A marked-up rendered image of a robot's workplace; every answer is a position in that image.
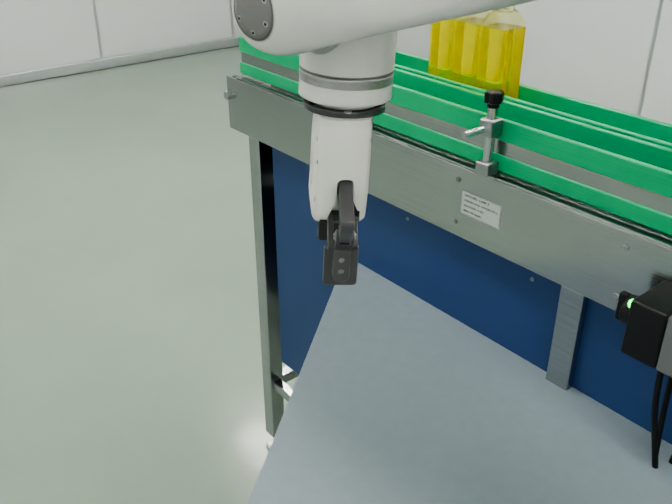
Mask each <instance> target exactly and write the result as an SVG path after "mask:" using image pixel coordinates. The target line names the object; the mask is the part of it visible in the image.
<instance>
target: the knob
mask: <svg viewBox="0 0 672 504"><path fill-rule="evenodd" d="M636 297H638V295H635V294H633V295H631V293H629V292H627V291H624V290H623V291H622V292H620V294H619V299H618V304H617V308H616V313H615V319H617V320H619V321H620V322H621V323H623V324H625V325H626V324H627V320H628V315H629V311H630V308H629V307H628V302H629V300H631V299H635V298H636Z"/></svg>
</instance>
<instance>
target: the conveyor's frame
mask: <svg viewBox="0 0 672 504"><path fill-rule="evenodd" d="M242 76H245V74H238V75H234V76H232V77H230V76H226V77H227V91H225V92H224V98H225V99H226V100H228V105H229V119H230V127H231V128H233V129H235V130H237V131H239V132H241V133H243V134H245V135H248V136H249V150H250V167H251V184H252V202H253V207H255V208H257V209H258V210H260V211H265V210H268V209H271V208H274V207H275V202H274V179H273V156H272V147H273V148H275V149H277V150H279V151H281V152H283V153H285V154H287V155H289V156H292V157H294V158H296V159H298V160H300V161H302V162H304V163H306V164H308V165H310V154H311V134H312V121H313V113H312V112H310V111H308V110H307V109H305V108H304V106H303V100H302V99H300V98H297V97H295V96H292V95H289V94H287V93H284V92H281V91H279V90H276V89H274V88H271V87H268V86H266V85H263V84H260V83H258V82H255V81H253V80H250V79H247V78H245V77H242ZM475 167H476V166H475V165H473V164H470V163H467V162H465V161H462V160H459V159H457V158H454V157H452V156H449V155H446V154H444V153H441V152H438V151H436V150H433V149H431V148H428V147H425V146H423V145H420V144H418V143H415V142H412V141H410V140H407V139H404V138H402V137H399V136H397V135H394V134H391V133H389V132H386V131H384V130H381V129H378V128H376V127H373V126H372V142H371V158H370V172H369V184H368V193H369V194H371V195H373V196H375V197H377V198H380V199H382V200H384V201H386V202H388V203H390V204H392V205H394V206H396V207H398V208H401V209H403V210H405V211H407V212H409V213H411V214H413V215H415V216H417V217H419V218H421V219H424V220H426V221H428V222H430V223H432V224H434V225H436V226H438V227H440V228H442V229H445V230H447V231H449V232H451V233H453V234H455V235H457V236H459V237H461V238H463V239H466V240H468V241H470V242H472V243H474V244H476V245H478V246H480V247H482V248H484V249H486V250H489V251H491V252H493V253H495V254H497V255H499V256H501V257H503V258H505V259H507V260H510V261H512V262H514V263H516V264H518V265H520V266H522V267H524V268H526V269H528V270H530V271H533V272H535V273H537V274H539V275H541V276H543V277H545V278H547V279H549V280H551V281H554V282H556V283H558V284H560V285H561V290H560V296H559V302H558V308H557V314H556V320H555V326H554V332H553V338H552V344H551V350H550V356H549V362H548V368H547V374H546V379H547V380H548V381H550V382H552V383H553V384H555V385H557V386H558V387H560V388H562V389H563V390H568V389H570V388H571V387H572V386H573V380H574V375H575V370H576V365H577V359H578V354H579V349H580V344H581V338H582V333H583V328H584V323H585V317H586V312H587V307H588V302H589V299H591V300H593V301H595V302H598V303H600V304H602V305H604V306H606V307H608V308H610V309H612V310H614V311H616V308H617V304H618V299H619V294H620V292H622V291H623V290H624V291H627V292H629V293H631V295H633V294H635V295H638V296H640V295H641V294H643V293H644V292H646V291H648V290H649V289H651V288H653V287H654V286H656V285H658V284H659V283H661V282H663V281H664V280H667V281H670V282H672V241H671V240H669V239H666V238H664V237H661V236H658V235H657V234H653V233H650V232H648V231H645V230H643V229H640V228H637V227H635V226H632V225H630V224H627V223H624V222H622V221H619V220H616V219H614V218H611V217H609V216H606V215H603V214H601V213H598V212H596V211H593V210H590V209H588V208H585V207H582V206H580V205H577V204H575V203H572V202H569V201H567V200H564V199H562V198H559V197H556V196H554V195H551V194H548V193H546V192H543V191H541V190H538V189H535V188H533V187H530V186H527V185H525V184H522V183H520V182H517V181H514V180H512V179H509V178H507V177H504V176H501V175H499V174H495V176H498V177H497V178H496V179H495V180H492V179H490V178H487V177H485V176H482V175H480V174H477V173H474V170H475Z"/></svg>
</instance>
